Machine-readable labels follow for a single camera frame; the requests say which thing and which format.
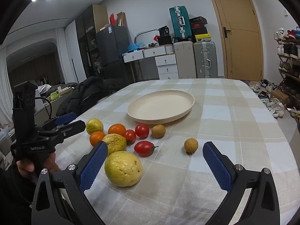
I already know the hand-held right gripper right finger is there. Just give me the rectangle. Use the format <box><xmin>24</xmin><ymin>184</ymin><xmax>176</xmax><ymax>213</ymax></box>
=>
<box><xmin>202</xmin><ymin>141</ymin><xmax>280</xmax><ymax>225</ymax></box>

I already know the person's left forearm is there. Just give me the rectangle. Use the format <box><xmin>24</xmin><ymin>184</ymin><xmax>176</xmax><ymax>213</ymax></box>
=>
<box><xmin>0</xmin><ymin>163</ymin><xmax>35</xmax><ymax>225</ymax></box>

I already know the green-yellow citrus fruit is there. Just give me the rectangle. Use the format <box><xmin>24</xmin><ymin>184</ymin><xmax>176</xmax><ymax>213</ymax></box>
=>
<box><xmin>86</xmin><ymin>118</ymin><xmax>104</xmax><ymax>135</ymax></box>

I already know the large yellow passion fruit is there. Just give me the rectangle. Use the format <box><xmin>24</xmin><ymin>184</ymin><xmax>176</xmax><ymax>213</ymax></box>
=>
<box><xmin>104</xmin><ymin>151</ymin><xmax>143</xmax><ymax>187</ymax></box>

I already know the shoe rack with shoes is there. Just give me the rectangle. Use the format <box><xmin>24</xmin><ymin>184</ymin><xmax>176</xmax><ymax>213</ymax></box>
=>
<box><xmin>274</xmin><ymin>26</ymin><xmax>300</xmax><ymax>109</ymax></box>

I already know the white desk with drawers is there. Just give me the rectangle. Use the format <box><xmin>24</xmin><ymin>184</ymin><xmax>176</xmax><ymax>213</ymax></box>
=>
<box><xmin>123</xmin><ymin>45</ymin><xmax>180</xmax><ymax>80</ymax></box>

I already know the black bag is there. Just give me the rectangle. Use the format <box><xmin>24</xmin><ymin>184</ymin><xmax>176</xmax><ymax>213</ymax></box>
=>
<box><xmin>157</xmin><ymin>36</ymin><xmax>174</xmax><ymax>46</ymax></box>

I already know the grey arched frame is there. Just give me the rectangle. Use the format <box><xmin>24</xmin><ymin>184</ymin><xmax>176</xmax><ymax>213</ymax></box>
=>
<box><xmin>134</xmin><ymin>29</ymin><xmax>160</xmax><ymax>50</ymax></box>

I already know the tall dark display cabinet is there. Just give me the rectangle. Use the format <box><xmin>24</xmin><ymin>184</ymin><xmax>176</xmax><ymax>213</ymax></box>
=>
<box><xmin>75</xmin><ymin>4</ymin><xmax>109</xmax><ymax>81</ymax></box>

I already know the yellow black shoe box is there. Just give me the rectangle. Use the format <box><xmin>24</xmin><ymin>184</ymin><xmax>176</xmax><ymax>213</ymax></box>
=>
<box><xmin>195</xmin><ymin>34</ymin><xmax>213</xmax><ymax>43</ymax></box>

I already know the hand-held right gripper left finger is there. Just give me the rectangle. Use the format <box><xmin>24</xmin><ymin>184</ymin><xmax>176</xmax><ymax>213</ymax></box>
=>
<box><xmin>31</xmin><ymin>142</ymin><xmax>109</xmax><ymax>225</ymax></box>

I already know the small black printed box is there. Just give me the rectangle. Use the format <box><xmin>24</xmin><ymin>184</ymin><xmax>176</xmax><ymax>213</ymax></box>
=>
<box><xmin>159</xmin><ymin>26</ymin><xmax>173</xmax><ymax>37</ymax></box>

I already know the orange mandarin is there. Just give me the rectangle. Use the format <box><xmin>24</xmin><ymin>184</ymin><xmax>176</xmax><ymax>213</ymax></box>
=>
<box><xmin>108</xmin><ymin>123</ymin><xmax>126</xmax><ymax>137</ymax></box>
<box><xmin>89</xmin><ymin>131</ymin><xmax>106</xmax><ymax>147</ymax></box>

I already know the brown cardboard box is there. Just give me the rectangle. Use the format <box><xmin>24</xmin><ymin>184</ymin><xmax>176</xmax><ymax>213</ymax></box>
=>
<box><xmin>270</xmin><ymin>90</ymin><xmax>289</xmax><ymax>105</ymax></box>

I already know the red tomato with stem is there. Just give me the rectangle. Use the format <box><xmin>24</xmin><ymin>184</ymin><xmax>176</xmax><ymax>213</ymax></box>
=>
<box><xmin>134</xmin><ymin>141</ymin><xmax>159</xmax><ymax>157</ymax></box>

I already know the black padded jacket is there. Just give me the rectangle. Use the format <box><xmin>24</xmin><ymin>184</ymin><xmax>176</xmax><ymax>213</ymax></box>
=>
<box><xmin>56</xmin><ymin>76</ymin><xmax>123</xmax><ymax>117</ymax></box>

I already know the white wardrobe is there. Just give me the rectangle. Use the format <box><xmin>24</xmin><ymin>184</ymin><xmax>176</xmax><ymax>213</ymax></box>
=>
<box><xmin>65</xmin><ymin>20</ymin><xmax>80</xmax><ymax>83</ymax></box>

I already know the cream round plate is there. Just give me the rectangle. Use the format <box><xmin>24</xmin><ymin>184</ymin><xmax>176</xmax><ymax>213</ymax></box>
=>
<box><xmin>127</xmin><ymin>89</ymin><xmax>195</xmax><ymax>124</ymax></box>

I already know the dark grey refrigerator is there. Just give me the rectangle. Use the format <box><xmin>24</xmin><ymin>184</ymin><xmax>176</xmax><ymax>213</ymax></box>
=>
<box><xmin>95</xmin><ymin>25</ymin><xmax>132</xmax><ymax>81</ymax></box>

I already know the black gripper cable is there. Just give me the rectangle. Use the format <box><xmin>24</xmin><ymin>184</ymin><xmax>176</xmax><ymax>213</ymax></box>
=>
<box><xmin>35</xmin><ymin>98</ymin><xmax>52</xmax><ymax>119</ymax></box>

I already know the wrinkled yellow-green guava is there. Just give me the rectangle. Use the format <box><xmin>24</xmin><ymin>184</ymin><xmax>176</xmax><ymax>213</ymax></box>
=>
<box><xmin>102</xmin><ymin>133</ymin><xmax>127</xmax><ymax>155</ymax></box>

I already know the beige hard suitcase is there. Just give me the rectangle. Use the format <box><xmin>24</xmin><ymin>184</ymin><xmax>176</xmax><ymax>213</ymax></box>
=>
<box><xmin>173</xmin><ymin>41</ymin><xmax>197</xmax><ymax>79</ymax></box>

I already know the plain black shoe box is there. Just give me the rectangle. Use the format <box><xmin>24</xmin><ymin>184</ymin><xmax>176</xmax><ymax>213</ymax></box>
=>
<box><xmin>191</xmin><ymin>27</ymin><xmax>208</xmax><ymax>37</ymax></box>

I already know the teal hard suitcase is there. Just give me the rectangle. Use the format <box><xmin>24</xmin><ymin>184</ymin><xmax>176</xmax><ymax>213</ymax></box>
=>
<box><xmin>169</xmin><ymin>7</ymin><xmax>193</xmax><ymax>43</ymax></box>

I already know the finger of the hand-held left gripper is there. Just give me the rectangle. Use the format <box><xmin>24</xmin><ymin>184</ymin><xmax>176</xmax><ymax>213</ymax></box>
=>
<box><xmin>43</xmin><ymin>112</ymin><xmax>78</xmax><ymax>128</ymax></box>
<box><xmin>39</xmin><ymin>120</ymin><xmax>86</xmax><ymax>143</ymax></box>

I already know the white curtain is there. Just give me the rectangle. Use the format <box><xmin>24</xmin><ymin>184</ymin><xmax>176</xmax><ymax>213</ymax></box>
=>
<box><xmin>0</xmin><ymin>46</ymin><xmax>15</xmax><ymax>125</ymax></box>

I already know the tan wooden door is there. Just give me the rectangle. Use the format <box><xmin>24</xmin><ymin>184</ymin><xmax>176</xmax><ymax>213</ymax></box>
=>
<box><xmin>205</xmin><ymin>0</ymin><xmax>264</xmax><ymax>81</ymax></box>

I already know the grey hard suitcase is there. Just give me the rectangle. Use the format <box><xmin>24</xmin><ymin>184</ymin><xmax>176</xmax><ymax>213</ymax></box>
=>
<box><xmin>193</xmin><ymin>41</ymin><xmax>218</xmax><ymax>78</ymax></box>

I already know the beige checked tablecloth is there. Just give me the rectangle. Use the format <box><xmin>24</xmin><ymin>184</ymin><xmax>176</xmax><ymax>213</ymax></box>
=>
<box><xmin>55</xmin><ymin>78</ymin><xmax>298</xmax><ymax>225</ymax></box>

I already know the blue plastic bag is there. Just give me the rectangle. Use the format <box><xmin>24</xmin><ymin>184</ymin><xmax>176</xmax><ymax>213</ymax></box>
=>
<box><xmin>128</xmin><ymin>42</ymin><xmax>144</xmax><ymax>51</ymax></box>

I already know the open cardboard box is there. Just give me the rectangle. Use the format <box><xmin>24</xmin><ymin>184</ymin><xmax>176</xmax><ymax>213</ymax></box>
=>
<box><xmin>116</xmin><ymin>12</ymin><xmax>127</xmax><ymax>27</ymax></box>

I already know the person's left hand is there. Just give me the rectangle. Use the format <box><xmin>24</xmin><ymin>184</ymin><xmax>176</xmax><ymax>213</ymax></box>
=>
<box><xmin>15</xmin><ymin>152</ymin><xmax>61</xmax><ymax>183</ymax></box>

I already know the brown round longan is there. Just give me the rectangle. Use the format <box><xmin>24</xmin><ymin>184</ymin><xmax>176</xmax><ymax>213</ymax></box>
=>
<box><xmin>184</xmin><ymin>138</ymin><xmax>199</xmax><ymax>155</ymax></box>
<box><xmin>151</xmin><ymin>124</ymin><xmax>166</xmax><ymax>138</ymax></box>

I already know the pile of sneakers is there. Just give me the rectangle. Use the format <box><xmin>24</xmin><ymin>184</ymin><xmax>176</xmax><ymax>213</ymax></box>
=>
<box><xmin>248</xmin><ymin>78</ymin><xmax>286</xmax><ymax>119</ymax></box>

